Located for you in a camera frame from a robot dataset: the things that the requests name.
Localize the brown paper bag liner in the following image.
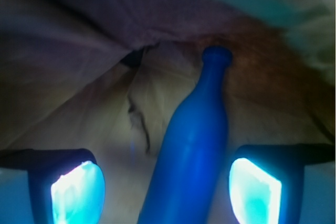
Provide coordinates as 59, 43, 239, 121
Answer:
1, 0, 335, 223

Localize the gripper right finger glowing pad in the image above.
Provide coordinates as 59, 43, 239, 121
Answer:
229, 144, 335, 223

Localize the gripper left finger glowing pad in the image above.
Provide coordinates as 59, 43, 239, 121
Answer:
1, 148, 106, 223

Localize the blue plastic bottle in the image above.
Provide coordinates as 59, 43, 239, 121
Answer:
138, 46, 233, 223

